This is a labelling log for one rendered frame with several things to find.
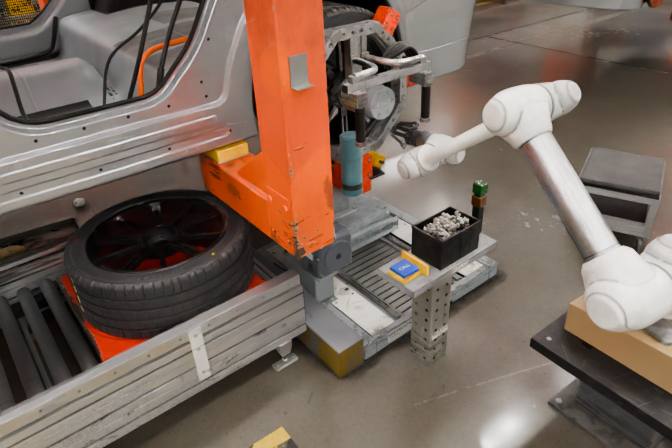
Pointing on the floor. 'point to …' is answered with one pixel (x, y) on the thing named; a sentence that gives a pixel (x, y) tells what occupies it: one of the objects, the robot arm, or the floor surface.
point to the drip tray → (14, 244)
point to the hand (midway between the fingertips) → (389, 126)
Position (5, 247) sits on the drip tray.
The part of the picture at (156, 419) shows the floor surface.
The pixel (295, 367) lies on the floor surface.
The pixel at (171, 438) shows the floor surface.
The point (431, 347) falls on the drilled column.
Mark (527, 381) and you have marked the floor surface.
